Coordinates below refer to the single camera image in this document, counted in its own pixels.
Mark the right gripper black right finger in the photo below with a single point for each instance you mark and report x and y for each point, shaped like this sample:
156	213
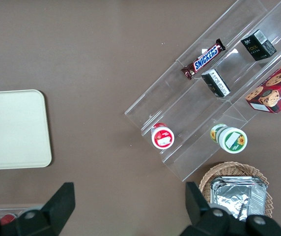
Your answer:
199	209

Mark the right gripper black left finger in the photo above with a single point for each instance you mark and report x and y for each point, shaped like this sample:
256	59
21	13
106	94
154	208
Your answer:
54	211

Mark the light wicker basket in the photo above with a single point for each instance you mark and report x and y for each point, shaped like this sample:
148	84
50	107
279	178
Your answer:
229	168

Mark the beige rectangular tray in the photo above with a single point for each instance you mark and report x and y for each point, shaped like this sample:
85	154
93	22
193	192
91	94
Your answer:
12	127

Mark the silver foil packets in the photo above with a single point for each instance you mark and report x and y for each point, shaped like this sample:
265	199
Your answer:
231	199

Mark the clear acrylic bottle rack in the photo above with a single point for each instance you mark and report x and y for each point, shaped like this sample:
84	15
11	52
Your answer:
12	210

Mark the red cola bottle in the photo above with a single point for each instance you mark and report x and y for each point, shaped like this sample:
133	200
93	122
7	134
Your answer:
8	218

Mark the green lidded sunflower jar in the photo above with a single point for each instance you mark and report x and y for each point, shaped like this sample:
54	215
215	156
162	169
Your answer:
232	140

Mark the red lidded white jar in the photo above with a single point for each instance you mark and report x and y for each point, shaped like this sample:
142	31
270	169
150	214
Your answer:
163	138

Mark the clear acrylic stepped shelf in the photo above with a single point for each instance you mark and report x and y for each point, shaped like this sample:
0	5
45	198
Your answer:
194	108

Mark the black box with white label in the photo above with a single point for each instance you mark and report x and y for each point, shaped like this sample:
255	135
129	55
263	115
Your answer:
215	84

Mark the red plaid cookie box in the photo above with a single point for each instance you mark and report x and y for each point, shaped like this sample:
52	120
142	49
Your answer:
278	93

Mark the Snickers chocolate bar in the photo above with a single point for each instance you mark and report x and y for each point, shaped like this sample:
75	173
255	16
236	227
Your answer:
204	60

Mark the black box with barcode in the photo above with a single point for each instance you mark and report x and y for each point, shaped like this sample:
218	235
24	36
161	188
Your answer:
257	49

